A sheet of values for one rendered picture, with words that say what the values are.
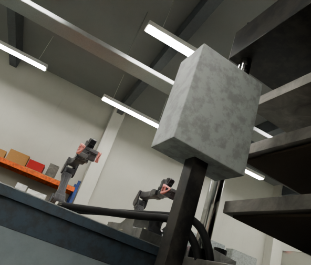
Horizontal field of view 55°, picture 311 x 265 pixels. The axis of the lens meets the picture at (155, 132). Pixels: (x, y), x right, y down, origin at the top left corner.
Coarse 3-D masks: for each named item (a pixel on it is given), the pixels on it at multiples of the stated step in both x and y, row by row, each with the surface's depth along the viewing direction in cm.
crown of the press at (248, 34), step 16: (288, 0) 136; (304, 0) 124; (272, 16) 141; (288, 16) 129; (304, 16) 126; (240, 32) 164; (256, 32) 148; (272, 32) 138; (288, 32) 135; (304, 32) 132; (240, 48) 155; (256, 48) 149; (272, 48) 146; (288, 48) 143; (304, 48) 140; (256, 64) 158; (272, 64) 155; (288, 64) 151; (304, 64) 148; (272, 80) 165; (288, 80) 161
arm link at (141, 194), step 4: (140, 192) 232; (144, 192) 228; (148, 192) 223; (136, 196) 234; (140, 196) 230; (144, 196) 226; (148, 196) 220; (152, 196) 212; (156, 196) 212; (136, 200) 230; (144, 200) 237; (132, 204) 233; (136, 204) 229; (144, 208) 232
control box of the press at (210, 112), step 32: (192, 64) 110; (224, 64) 112; (192, 96) 101; (224, 96) 108; (256, 96) 116; (160, 128) 107; (192, 128) 97; (224, 128) 104; (192, 160) 101; (224, 160) 100; (192, 192) 97; (192, 224) 94; (160, 256) 90
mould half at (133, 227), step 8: (112, 224) 172; (120, 224) 162; (128, 224) 153; (136, 224) 149; (144, 224) 151; (128, 232) 148; (136, 232) 140; (144, 232) 137; (152, 232) 139; (152, 240) 138; (160, 240) 139
